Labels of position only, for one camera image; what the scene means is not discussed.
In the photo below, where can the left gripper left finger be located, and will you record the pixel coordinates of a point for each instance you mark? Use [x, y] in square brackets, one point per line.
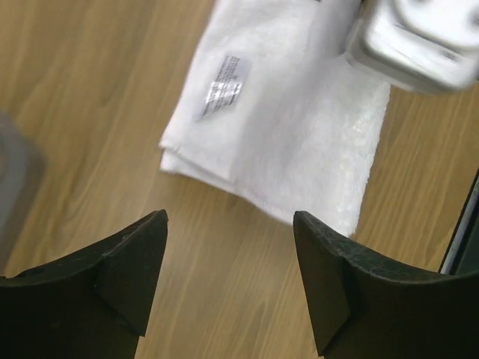
[92, 303]

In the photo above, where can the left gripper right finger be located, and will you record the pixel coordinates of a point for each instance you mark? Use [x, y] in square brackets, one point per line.
[363, 304]

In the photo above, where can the white towel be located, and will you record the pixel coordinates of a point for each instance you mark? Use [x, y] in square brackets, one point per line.
[272, 112]

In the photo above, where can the clear plastic bin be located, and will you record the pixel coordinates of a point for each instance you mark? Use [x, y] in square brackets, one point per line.
[22, 167]

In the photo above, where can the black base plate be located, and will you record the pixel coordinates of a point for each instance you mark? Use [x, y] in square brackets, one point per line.
[461, 256]

